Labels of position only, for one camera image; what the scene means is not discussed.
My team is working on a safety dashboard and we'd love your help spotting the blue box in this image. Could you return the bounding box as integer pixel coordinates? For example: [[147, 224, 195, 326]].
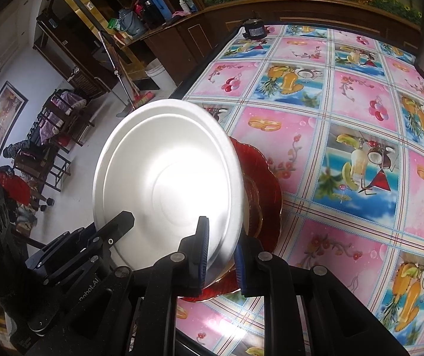
[[150, 0, 171, 21]]

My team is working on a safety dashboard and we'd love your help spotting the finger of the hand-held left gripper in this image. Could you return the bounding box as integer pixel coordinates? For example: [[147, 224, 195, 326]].
[[41, 247, 103, 287], [24, 211, 135, 269]]

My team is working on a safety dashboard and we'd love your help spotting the black flask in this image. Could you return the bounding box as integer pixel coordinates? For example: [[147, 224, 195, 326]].
[[138, 0, 158, 28]]

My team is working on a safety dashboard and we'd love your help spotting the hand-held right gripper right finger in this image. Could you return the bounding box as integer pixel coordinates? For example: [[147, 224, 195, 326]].
[[234, 237, 409, 356]]

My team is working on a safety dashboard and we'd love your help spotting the small black motor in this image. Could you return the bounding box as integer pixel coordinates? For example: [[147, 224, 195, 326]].
[[242, 18, 268, 39]]

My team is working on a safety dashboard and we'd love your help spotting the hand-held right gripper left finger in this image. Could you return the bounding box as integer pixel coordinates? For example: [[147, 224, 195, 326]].
[[63, 216, 211, 356]]

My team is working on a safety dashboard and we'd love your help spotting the wooden chair with purple cloth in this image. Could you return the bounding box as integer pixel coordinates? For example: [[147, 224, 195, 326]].
[[43, 89, 94, 145]]

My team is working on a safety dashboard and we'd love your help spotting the mop with metal handle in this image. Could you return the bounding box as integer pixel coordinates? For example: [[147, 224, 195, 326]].
[[98, 31, 134, 119]]

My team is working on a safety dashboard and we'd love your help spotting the white bucket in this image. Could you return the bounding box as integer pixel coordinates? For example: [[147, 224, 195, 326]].
[[146, 58, 177, 91]]

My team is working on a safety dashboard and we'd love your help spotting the framed wall picture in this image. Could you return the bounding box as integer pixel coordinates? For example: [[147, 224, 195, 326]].
[[0, 81, 29, 164]]

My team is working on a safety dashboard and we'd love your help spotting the white bowl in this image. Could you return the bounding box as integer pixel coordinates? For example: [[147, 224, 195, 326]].
[[92, 98, 245, 273]]

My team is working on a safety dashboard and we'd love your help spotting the beige bowl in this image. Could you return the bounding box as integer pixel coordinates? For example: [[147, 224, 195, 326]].
[[242, 174, 265, 239]]

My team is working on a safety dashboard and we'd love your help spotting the pink bristle broom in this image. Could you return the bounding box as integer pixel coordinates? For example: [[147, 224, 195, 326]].
[[117, 57, 153, 110]]

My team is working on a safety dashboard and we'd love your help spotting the black edged table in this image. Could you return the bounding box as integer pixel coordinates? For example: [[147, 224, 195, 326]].
[[171, 22, 424, 356]]

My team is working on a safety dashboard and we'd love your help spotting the dark wooden cabinet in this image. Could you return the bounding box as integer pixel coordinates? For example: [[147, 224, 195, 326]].
[[34, 0, 422, 93]]

